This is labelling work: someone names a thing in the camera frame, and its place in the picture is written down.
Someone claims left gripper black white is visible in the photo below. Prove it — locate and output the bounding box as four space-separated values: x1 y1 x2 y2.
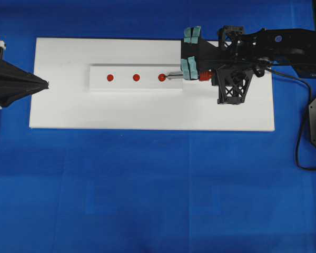
0 40 48 109

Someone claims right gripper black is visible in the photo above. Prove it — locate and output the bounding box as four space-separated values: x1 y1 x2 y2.
181 25 265 105

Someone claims red handled soldering iron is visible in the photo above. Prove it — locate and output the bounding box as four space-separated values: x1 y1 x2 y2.
165 71 214 82

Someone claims black soldering iron cord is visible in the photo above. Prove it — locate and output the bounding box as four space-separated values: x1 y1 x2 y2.
263 59 316 171

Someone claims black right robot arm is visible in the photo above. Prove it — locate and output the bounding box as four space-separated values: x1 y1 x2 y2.
181 26 316 104

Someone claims right red dot mark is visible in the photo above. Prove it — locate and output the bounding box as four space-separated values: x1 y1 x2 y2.
158 74 166 82

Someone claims red dot mark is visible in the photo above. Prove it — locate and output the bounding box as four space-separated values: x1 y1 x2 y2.
106 74 114 82
158 74 166 82
133 74 140 82

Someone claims middle red dot mark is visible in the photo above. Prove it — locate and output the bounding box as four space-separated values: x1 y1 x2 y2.
133 74 140 82

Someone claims left red dot mark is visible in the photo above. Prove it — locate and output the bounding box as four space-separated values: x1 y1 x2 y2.
106 74 114 82

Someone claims large white base board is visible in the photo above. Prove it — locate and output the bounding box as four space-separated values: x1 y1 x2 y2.
29 38 275 131

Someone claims raised white marker plate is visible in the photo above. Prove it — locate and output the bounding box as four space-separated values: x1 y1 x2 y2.
89 64 183 91

